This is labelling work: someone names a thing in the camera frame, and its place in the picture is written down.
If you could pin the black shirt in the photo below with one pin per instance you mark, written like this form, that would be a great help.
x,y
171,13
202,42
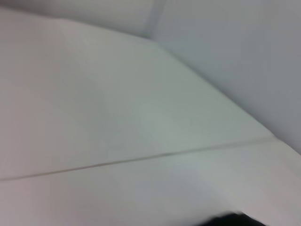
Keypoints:
x,y
235,220

